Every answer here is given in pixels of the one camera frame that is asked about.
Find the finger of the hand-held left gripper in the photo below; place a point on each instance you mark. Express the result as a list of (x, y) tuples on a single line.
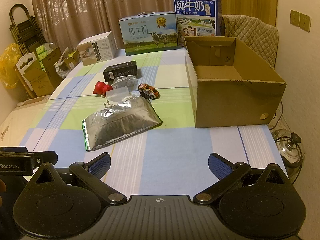
[(45, 158), (15, 149)]

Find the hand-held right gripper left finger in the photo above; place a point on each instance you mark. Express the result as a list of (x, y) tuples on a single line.
[(100, 164)]

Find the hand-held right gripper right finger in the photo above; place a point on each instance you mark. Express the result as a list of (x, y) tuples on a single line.
[(220, 166)]

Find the silver foil bag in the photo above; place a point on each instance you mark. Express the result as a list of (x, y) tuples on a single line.
[(120, 125)]

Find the brown cardboard box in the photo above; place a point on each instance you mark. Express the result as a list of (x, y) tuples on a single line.
[(237, 100)]

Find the clear plastic box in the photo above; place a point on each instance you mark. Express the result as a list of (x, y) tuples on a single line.
[(117, 93)]

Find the orange white toy car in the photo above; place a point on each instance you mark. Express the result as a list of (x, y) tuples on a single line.
[(148, 91)]

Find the black shaver box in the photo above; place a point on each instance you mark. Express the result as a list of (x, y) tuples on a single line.
[(120, 71)]

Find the person's left hand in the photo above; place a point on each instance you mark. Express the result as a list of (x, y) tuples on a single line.
[(2, 186)]

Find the brown carton with white flap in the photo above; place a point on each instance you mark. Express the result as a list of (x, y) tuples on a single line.
[(32, 77)]

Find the red pig toy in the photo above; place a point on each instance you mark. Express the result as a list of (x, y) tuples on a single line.
[(101, 88)]

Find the yellow plastic bag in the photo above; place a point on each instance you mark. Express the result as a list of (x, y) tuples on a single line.
[(10, 65)]

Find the clear plastic bag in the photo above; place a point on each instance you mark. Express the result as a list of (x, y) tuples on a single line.
[(125, 82)]

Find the grey plastic bag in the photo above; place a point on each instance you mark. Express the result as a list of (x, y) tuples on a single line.
[(62, 70)]

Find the plain brown carton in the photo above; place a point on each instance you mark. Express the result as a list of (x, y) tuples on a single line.
[(52, 65)]

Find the green tissue packs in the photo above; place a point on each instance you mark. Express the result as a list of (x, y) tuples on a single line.
[(45, 50)]

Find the white beige appliance box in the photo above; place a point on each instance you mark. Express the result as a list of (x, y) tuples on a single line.
[(96, 48)]

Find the black folding ladder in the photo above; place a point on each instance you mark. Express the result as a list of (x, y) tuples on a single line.
[(22, 30)]

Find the beige quilted chair cover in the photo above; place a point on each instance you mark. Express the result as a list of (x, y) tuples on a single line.
[(257, 35)]

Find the green cow milk carton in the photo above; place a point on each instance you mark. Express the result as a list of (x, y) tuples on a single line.
[(150, 35)]

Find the blue milk carton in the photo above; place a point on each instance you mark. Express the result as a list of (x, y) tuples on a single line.
[(195, 17)]

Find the gold wall socket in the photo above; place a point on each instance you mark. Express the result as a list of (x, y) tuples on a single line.
[(305, 22), (295, 18)]

